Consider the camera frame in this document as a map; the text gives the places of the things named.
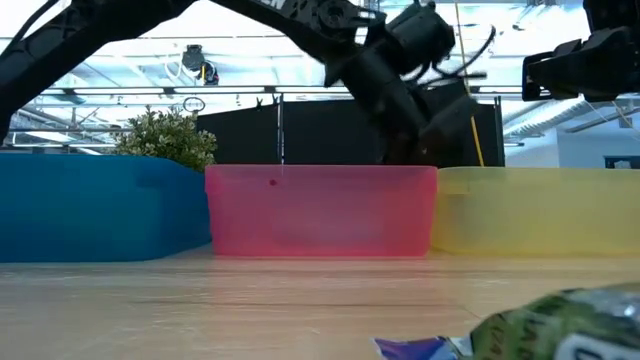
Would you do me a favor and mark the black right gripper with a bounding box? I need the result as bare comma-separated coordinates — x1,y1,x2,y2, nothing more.
522,27,640,104

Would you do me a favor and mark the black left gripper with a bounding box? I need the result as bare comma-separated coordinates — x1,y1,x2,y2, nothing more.
324,49,480,169

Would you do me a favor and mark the purple green granola bar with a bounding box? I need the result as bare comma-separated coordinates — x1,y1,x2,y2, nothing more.
372,282,640,360

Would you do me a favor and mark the black partition panel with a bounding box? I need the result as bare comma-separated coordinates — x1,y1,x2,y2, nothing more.
195,99,281,166
282,97,505,169

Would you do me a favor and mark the dark blue cabinet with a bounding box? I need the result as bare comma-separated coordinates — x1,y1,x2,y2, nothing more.
603,154,640,170

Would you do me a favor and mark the red plastic bin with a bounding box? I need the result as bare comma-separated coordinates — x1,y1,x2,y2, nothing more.
204,164,439,259

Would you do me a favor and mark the yellow plastic bin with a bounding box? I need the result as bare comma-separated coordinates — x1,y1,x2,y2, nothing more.
432,166,640,257

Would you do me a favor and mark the green leafy plant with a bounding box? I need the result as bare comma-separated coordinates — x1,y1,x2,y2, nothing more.
113,105,219,174

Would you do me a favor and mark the grey overhead beam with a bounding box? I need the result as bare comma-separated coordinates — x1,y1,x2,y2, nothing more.
39,85,526,97

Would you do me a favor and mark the blue plastic bin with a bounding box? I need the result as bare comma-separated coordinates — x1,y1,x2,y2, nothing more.
0,152,214,264

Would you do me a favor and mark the yellow cable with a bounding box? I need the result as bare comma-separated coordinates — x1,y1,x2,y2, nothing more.
453,0,486,168

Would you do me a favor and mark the black cable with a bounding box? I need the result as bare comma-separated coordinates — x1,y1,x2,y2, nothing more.
429,23,497,84

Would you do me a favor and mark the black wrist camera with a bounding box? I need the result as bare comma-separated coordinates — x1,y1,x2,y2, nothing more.
367,2,457,76

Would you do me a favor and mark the black overhead camera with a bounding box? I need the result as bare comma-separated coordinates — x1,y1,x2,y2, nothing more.
180,43,220,86

